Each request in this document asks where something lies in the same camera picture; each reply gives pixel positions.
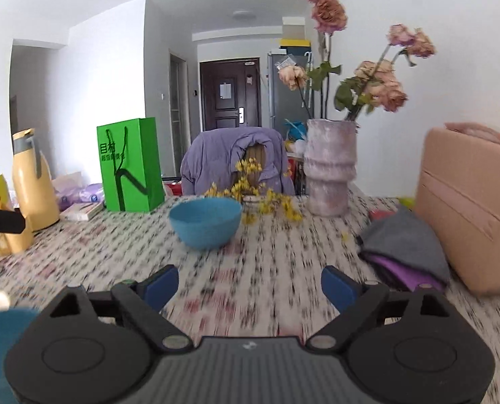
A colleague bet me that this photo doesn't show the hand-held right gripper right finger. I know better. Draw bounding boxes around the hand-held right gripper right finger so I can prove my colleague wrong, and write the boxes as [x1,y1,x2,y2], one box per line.
[305,265,450,353]

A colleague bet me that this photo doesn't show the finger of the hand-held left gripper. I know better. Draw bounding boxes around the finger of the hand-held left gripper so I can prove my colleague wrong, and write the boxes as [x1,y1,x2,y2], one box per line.
[0,204,26,234]

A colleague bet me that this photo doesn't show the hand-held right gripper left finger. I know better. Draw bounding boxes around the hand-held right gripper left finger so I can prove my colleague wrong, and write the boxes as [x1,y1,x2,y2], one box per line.
[50,264,194,353]

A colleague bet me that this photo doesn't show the large blue bowl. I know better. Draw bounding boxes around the large blue bowl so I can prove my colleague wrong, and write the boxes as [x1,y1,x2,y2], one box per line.
[168,198,243,250]

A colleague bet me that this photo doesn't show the small blue bowl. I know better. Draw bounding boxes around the small blue bowl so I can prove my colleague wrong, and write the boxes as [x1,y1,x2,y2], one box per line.
[0,307,40,404]

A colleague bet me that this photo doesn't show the yellow cup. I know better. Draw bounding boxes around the yellow cup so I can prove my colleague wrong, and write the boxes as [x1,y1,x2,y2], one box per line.
[0,208,35,257]

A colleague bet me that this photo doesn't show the yellow thermos jug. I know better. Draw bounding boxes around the yellow thermos jug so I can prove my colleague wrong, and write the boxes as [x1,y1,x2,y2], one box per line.
[12,128,61,232]

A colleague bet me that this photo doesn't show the white book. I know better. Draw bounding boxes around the white book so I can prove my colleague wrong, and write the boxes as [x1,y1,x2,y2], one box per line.
[60,202,104,221]

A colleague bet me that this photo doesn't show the folded grey and purple cloths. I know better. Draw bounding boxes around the folded grey and purple cloths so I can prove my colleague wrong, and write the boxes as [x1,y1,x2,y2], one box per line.
[357,207,450,284]

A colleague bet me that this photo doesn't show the purple tissue pack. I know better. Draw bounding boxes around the purple tissue pack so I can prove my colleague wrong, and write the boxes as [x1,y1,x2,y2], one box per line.
[58,183,105,211]

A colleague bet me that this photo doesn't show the yellow flower sprigs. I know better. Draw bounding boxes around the yellow flower sprigs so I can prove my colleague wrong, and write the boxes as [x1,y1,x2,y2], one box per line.
[204,158,303,225]

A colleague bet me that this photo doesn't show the pink ribbed vase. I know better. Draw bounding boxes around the pink ribbed vase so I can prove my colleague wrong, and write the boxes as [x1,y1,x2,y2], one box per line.
[303,119,357,218]

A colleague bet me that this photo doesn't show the green paper bag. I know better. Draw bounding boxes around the green paper bag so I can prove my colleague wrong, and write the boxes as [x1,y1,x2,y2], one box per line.
[97,117,166,213]

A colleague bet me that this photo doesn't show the purple jacket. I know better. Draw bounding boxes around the purple jacket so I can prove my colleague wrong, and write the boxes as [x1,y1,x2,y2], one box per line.
[180,126,296,198]

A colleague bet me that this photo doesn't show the wooden chair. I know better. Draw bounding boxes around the wooden chair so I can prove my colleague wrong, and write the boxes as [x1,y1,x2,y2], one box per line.
[232,143,264,194]

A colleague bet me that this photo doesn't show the dark wooden door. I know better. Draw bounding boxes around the dark wooden door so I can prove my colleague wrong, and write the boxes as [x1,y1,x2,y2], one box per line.
[199,57,261,131]

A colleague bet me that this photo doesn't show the grey refrigerator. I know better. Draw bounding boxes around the grey refrigerator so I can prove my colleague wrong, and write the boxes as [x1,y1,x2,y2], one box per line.
[268,50,314,131]

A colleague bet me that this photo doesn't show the dried pink roses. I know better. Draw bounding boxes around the dried pink roses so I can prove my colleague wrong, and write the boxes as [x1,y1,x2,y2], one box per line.
[279,0,437,121]

